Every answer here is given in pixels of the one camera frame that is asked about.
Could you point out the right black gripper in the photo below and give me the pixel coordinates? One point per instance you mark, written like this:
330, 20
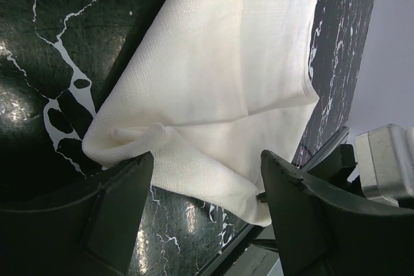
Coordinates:
337, 167

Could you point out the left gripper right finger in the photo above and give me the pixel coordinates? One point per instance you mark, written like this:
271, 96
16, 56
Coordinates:
320, 229

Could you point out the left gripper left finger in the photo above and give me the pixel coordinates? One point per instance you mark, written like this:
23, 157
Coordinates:
88, 227

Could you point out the white cloth napkin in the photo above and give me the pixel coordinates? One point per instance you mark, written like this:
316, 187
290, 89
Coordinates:
212, 84

